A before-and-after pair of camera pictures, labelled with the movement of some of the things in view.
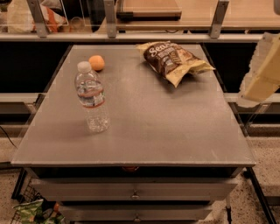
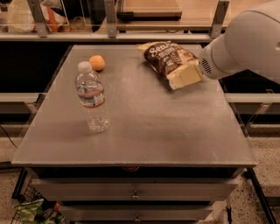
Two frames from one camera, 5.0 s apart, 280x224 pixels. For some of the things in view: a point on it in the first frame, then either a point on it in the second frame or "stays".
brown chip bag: x=171 y=60 stays
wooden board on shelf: x=150 y=10 stays
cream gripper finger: x=263 y=79 → x=191 y=73
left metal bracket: x=36 y=12 stays
